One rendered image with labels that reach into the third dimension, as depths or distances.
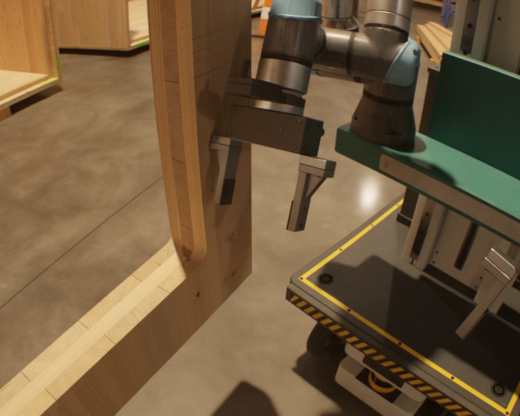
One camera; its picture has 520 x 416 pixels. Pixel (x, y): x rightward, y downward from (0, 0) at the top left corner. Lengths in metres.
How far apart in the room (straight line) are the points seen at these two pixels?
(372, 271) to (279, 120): 0.69
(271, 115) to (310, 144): 0.07
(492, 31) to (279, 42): 0.56
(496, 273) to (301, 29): 0.39
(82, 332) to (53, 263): 1.07
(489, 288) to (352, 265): 0.73
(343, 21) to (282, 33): 0.30
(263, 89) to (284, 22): 0.11
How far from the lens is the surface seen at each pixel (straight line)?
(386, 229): 1.32
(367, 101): 0.89
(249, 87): 0.52
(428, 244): 1.15
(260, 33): 5.50
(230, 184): 0.64
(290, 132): 0.55
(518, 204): 0.84
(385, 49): 0.65
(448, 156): 0.92
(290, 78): 0.56
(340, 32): 0.67
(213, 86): 0.63
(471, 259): 1.17
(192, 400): 1.24
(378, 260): 1.20
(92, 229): 1.88
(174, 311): 0.76
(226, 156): 0.63
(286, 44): 0.57
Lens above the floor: 1.09
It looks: 35 degrees down
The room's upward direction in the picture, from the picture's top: 2 degrees clockwise
